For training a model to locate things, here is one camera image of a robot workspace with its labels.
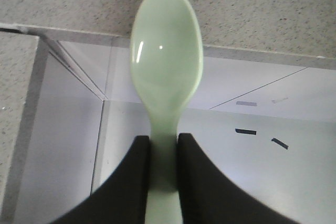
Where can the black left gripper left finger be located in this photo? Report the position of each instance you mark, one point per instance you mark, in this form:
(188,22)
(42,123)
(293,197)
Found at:
(122,197)

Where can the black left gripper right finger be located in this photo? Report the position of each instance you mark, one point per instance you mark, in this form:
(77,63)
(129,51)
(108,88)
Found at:
(208,196)

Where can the pale green plastic spoon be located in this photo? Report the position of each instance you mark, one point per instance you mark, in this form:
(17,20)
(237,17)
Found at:
(166,68)

